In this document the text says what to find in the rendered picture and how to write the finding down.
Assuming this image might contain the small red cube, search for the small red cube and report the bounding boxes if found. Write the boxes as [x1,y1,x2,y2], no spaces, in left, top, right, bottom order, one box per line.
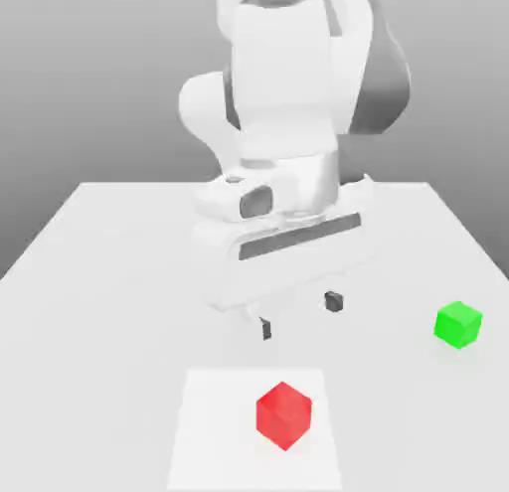
[254,380,314,452]

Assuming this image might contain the small green cube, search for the small green cube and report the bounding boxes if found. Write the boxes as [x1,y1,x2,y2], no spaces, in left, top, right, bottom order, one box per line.
[432,299,484,351]

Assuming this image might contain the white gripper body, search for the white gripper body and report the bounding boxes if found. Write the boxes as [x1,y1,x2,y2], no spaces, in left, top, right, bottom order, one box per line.
[189,209,380,314]

